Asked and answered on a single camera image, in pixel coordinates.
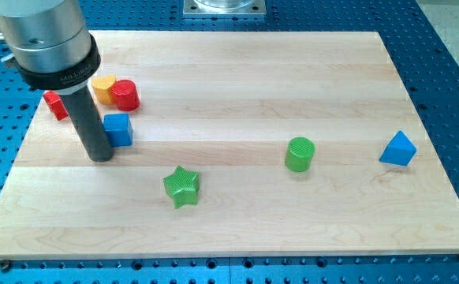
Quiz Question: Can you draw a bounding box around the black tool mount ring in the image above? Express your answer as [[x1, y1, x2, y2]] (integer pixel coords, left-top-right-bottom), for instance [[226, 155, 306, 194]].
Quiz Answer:
[[14, 34, 101, 90]]

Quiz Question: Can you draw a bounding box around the red cylinder block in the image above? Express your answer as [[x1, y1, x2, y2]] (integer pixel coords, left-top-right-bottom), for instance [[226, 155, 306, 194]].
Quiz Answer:
[[110, 80, 140, 111]]

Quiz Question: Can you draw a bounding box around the light wooden board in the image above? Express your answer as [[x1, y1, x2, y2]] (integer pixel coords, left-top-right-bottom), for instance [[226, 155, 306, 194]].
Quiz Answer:
[[0, 31, 459, 260]]

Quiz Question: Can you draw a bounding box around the blue triangular prism block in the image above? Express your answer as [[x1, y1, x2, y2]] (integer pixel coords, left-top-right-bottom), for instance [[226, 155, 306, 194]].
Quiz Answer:
[[379, 130, 417, 166]]

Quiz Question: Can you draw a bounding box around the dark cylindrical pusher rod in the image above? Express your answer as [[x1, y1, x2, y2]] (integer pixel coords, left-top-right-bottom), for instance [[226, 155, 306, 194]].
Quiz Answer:
[[59, 86, 114, 162]]

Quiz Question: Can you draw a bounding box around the blue cube block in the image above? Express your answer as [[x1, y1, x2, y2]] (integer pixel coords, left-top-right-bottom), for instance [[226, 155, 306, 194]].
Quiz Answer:
[[103, 114, 133, 148]]

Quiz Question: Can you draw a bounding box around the green star block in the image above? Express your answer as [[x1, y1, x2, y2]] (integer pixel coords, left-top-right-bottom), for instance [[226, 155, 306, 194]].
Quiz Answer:
[[163, 166, 200, 209]]

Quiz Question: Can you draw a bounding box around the red block behind rod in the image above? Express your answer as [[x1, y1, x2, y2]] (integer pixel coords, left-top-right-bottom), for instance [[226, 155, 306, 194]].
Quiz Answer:
[[43, 91, 69, 121]]

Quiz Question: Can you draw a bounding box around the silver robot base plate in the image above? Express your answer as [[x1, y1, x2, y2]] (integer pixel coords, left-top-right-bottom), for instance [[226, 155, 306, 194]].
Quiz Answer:
[[183, 0, 267, 17]]

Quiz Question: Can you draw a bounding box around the yellow rounded block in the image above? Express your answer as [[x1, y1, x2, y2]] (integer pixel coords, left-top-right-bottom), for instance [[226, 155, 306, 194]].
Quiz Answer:
[[91, 74, 117, 105]]

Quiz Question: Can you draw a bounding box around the green cylinder block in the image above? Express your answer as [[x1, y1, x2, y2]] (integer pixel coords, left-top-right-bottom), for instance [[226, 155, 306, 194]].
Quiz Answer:
[[285, 136, 315, 172]]

